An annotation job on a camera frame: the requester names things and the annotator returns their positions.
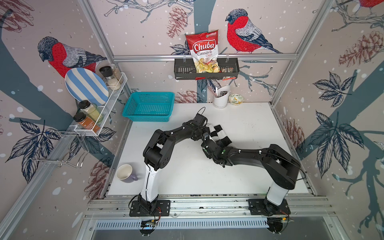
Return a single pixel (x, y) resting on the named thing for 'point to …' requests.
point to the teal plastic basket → (149, 106)
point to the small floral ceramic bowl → (235, 99)
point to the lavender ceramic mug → (123, 173)
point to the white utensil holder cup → (221, 101)
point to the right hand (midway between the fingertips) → (211, 144)
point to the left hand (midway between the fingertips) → (209, 132)
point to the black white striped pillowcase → (218, 134)
